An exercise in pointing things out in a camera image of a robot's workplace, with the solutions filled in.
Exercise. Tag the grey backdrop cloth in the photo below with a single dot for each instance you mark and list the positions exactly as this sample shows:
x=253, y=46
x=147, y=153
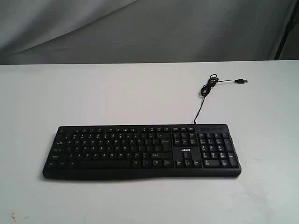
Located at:
x=140, y=31

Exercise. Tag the black Acer keyboard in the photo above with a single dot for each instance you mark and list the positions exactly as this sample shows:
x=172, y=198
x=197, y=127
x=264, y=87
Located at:
x=141, y=151

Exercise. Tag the black tripod stand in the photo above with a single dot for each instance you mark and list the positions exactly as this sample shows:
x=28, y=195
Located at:
x=288, y=28

